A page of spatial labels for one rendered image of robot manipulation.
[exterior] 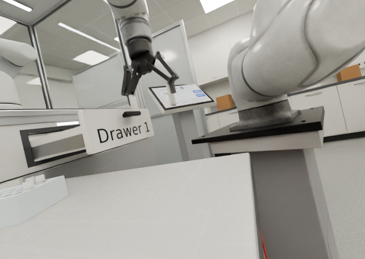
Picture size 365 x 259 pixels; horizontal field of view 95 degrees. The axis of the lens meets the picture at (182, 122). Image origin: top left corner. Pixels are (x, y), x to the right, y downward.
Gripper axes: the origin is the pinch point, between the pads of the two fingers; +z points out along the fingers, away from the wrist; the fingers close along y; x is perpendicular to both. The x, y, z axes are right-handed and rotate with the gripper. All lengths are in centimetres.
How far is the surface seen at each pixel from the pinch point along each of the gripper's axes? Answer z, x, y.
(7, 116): -6.1, 19.5, 35.0
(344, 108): 41, -278, -162
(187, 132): 16, -90, 24
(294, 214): 37.6, -4.4, -32.1
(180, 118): 3, -87, 26
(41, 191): 12.1, 30.7, 5.2
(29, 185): 10.8, 31.6, 5.9
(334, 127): 67, -278, -146
